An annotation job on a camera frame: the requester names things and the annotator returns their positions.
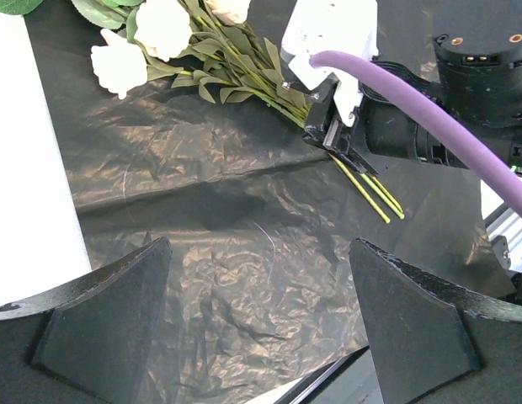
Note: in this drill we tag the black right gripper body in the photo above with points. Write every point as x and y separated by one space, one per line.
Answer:
478 52

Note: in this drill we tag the pink and white flower bouquet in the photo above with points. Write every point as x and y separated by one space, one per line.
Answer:
207 45

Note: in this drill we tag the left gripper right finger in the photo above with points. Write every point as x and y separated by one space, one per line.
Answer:
433 341

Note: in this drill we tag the aluminium rail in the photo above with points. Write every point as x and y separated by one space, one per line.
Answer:
504 229

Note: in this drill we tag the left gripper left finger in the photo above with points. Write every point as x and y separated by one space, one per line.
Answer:
88 340

